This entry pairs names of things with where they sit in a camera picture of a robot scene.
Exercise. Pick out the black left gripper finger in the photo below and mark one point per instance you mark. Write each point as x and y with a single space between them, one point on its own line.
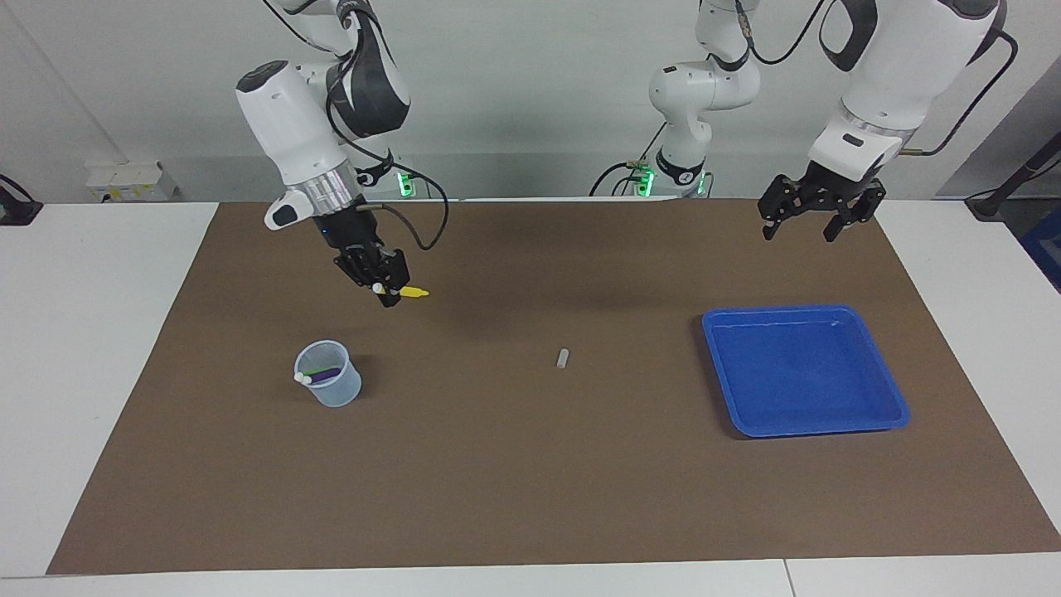
854 211
775 207

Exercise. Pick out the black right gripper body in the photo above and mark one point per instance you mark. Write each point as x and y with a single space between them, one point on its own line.
348 232

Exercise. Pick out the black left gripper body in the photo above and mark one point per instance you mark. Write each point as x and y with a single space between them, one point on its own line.
829 186

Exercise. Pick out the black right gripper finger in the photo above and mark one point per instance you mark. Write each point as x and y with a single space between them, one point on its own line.
356 269
394 278

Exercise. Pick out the yellow pen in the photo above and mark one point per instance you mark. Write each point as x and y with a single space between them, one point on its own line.
412 291

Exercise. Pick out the green pen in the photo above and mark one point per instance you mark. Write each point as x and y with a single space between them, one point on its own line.
325 370

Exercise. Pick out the purple pen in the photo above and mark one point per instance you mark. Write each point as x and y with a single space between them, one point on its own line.
319 377

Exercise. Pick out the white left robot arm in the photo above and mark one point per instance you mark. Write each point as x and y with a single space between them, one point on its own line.
879 75

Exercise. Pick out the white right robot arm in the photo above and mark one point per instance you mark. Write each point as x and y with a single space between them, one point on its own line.
298 124

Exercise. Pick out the clear plastic cup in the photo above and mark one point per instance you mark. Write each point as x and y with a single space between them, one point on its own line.
331 394

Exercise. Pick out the black stand with pole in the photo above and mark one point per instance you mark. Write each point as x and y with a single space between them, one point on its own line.
990 203

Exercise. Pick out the blue plastic tray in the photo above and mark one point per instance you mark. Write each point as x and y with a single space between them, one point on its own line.
796 373

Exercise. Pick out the blue box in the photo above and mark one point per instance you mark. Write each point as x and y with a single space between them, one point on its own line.
1046 249

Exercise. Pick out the brown table mat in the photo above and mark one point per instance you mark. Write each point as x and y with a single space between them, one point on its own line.
530 481

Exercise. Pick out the black table clamp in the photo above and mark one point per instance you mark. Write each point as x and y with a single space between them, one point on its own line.
16 211

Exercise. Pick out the white wall socket box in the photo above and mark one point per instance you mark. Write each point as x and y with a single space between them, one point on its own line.
124 178

